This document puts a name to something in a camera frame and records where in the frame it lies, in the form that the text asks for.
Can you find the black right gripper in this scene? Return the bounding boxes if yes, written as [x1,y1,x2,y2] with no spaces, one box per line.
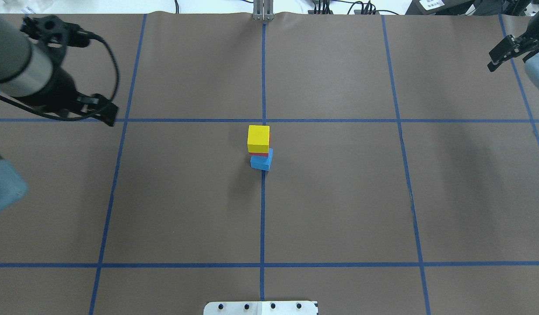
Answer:
[487,11,539,72]

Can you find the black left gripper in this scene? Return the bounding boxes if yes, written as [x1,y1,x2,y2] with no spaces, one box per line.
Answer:
[31,66,119,127]

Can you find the yellow wooden block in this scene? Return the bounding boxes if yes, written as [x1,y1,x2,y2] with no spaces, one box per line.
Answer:
[247,124,271,155]

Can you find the blue wooden block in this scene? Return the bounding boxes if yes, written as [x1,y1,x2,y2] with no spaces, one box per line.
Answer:
[250,148,273,171]

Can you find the red wooden block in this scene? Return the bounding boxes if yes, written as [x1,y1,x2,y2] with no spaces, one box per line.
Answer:
[247,134,271,156]

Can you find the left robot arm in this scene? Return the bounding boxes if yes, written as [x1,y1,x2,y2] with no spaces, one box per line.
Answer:
[0,14,121,127]

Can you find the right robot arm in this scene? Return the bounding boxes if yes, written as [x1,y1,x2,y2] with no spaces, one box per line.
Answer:
[487,11,539,90]

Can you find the brown table mat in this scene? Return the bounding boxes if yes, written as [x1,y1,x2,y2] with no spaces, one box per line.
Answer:
[0,12,539,315]

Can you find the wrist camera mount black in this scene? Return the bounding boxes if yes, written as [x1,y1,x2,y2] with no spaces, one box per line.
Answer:
[20,15,95,48]

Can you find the metal clamp post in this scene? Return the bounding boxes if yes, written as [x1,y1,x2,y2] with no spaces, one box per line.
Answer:
[252,0,275,21]

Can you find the white bracket plate with bolts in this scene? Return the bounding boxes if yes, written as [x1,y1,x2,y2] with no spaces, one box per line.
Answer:
[203,301,319,315]

